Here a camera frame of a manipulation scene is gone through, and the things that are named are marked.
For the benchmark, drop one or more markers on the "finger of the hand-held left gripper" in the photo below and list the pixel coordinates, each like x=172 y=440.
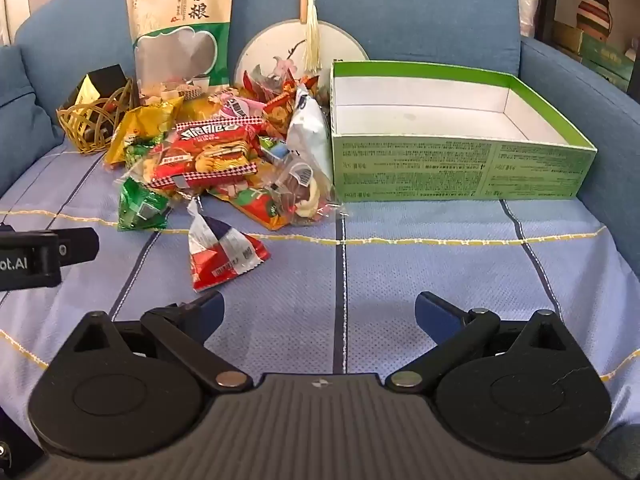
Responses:
x=77 y=245

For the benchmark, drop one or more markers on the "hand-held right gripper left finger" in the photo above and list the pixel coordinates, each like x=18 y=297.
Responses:
x=212 y=307

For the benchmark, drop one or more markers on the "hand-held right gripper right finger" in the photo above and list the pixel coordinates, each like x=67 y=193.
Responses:
x=435 y=312

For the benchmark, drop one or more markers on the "red white triangular packet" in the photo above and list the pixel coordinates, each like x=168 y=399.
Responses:
x=220 y=255

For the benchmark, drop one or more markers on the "green packet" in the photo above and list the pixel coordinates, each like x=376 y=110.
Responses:
x=140 y=205

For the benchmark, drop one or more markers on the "yellow crinkly packet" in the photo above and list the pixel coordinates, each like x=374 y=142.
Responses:
x=135 y=127

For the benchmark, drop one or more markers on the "green cardboard box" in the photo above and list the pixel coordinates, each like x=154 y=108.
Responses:
x=450 y=170

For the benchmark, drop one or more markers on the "red chip packet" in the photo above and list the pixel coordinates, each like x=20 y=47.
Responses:
x=215 y=152

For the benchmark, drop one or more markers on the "pink packet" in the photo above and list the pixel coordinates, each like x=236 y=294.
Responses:
x=239 y=109

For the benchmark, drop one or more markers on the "white blue packet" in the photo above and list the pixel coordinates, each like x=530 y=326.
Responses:
x=310 y=130

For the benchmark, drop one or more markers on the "pile of mixed snacks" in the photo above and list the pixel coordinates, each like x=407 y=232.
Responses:
x=280 y=105

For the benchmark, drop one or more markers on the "woven bamboo basket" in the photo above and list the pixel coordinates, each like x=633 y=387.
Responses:
x=75 y=122

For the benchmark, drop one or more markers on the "small yellow sachet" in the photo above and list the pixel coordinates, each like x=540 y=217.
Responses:
x=89 y=91

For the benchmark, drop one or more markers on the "black packet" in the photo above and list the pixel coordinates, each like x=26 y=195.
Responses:
x=107 y=80

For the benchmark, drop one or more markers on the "large tan grain pouch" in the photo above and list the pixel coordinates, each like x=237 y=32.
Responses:
x=180 y=10

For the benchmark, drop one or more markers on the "round fan with tassel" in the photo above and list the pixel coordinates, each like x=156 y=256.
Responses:
x=270 y=45

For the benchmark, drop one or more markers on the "blue sofa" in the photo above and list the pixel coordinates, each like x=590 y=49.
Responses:
x=425 y=10

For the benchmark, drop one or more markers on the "green carton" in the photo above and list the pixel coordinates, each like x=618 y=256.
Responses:
x=605 y=57

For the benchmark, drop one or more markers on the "striped vase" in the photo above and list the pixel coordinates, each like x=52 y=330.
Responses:
x=595 y=15

